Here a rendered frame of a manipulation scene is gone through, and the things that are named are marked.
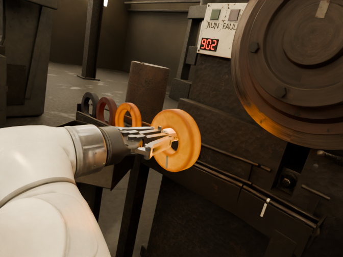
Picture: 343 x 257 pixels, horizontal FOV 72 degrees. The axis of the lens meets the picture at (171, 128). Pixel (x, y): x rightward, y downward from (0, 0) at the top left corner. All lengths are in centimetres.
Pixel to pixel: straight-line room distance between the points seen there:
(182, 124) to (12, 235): 39
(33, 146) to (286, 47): 50
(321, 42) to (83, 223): 50
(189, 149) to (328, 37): 34
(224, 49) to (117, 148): 60
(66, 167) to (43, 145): 4
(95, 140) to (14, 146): 12
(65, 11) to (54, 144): 1057
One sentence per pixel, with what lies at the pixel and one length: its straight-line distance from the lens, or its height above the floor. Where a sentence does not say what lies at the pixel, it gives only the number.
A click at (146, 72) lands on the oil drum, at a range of 333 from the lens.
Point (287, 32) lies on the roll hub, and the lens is 58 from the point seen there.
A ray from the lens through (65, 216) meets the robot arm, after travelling 29.
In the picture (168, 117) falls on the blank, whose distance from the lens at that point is 57.
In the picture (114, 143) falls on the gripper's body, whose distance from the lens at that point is 44.
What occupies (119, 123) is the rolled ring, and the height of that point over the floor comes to 67.
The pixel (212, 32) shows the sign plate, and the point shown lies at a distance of 96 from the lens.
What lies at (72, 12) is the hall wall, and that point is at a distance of 1102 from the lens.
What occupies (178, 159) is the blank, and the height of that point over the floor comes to 80.
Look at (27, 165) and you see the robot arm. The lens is 35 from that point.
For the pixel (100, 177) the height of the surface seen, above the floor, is 60.
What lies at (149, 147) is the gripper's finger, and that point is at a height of 85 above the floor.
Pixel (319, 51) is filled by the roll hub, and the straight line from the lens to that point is 55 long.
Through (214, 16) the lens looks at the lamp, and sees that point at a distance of 97.
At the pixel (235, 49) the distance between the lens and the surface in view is 73.
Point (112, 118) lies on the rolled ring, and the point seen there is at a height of 68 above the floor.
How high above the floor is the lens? 101
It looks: 16 degrees down
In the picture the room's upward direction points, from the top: 12 degrees clockwise
